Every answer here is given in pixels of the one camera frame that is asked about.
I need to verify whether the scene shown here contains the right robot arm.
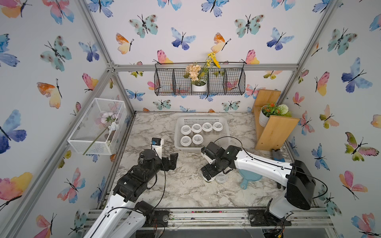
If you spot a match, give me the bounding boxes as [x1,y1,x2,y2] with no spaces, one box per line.
[201,142,316,220]

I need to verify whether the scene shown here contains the white pot with flowers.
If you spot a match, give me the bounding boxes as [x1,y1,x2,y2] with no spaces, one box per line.
[183,52,221,92]

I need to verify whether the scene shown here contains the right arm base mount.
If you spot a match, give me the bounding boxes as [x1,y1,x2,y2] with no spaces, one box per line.
[248,209,292,227]

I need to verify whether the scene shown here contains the potted plant orange flowers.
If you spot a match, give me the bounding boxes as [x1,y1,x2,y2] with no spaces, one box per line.
[259,103,292,127]

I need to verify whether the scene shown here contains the yogurt cup row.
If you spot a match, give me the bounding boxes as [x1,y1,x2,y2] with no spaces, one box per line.
[212,122,224,133]
[180,135,192,147]
[180,125,192,136]
[202,123,213,134]
[203,176,215,182]
[192,134,204,145]
[191,124,202,134]

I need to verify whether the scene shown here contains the pink artificial flower stem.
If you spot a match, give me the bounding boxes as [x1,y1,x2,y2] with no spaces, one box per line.
[83,112,118,155]

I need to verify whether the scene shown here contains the yogurt cup front row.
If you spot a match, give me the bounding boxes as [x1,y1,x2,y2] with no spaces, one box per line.
[180,135,192,147]
[203,176,215,182]
[192,134,204,145]

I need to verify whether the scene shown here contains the wooden corner shelf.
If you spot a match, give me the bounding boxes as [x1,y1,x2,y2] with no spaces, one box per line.
[252,89,299,151]

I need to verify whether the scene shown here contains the white mesh wall box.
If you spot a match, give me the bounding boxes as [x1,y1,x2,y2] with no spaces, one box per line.
[67,98,127,155]

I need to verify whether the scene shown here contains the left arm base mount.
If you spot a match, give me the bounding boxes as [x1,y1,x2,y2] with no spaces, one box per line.
[135,201,170,227]

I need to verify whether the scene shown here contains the black wire wall basket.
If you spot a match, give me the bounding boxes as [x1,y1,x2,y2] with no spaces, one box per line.
[154,62,246,96]

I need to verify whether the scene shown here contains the yogurt cup back row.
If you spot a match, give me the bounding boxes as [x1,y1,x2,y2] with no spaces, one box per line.
[202,123,213,134]
[180,125,192,136]
[212,122,224,133]
[191,124,202,134]

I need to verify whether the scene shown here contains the white plastic basket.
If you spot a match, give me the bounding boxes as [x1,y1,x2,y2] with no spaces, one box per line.
[174,116,231,153]

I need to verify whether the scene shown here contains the aluminium front rail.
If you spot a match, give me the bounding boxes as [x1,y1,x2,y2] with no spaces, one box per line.
[83,207,334,230]

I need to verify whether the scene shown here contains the yogurt cup clear lid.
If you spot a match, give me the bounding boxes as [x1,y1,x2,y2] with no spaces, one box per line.
[215,172,228,184]

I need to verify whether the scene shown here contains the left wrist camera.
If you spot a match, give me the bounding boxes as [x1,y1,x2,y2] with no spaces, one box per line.
[151,137,163,159]

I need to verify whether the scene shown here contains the blue grey glove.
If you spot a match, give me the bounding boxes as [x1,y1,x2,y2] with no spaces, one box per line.
[270,148,286,189]

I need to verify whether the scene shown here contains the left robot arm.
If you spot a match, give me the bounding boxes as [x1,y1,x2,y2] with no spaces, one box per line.
[84,149,179,238]

